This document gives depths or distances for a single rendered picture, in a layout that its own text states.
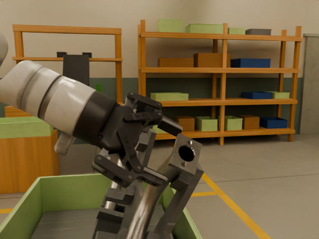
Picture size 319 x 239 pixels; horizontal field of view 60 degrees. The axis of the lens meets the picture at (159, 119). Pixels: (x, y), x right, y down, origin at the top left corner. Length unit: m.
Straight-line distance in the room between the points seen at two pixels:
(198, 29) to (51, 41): 2.58
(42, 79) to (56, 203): 0.64
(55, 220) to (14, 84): 0.60
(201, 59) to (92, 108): 4.77
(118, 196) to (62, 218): 0.32
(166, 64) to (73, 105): 4.58
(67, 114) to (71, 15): 5.09
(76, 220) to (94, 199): 0.10
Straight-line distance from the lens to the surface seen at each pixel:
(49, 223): 0.93
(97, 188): 0.96
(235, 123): 5.41
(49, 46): 5.43
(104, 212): 0.71
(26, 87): 0.40
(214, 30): 5.19
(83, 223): 0.90
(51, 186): 0.97
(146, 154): 0.61
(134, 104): 0.44
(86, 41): 5.36
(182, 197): 0.46
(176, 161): 0.39
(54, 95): 0.39
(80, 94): 0.39
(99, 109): 0.38
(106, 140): 0.39
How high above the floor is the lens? 1.28
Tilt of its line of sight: 9 degrees down
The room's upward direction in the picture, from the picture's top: straight up
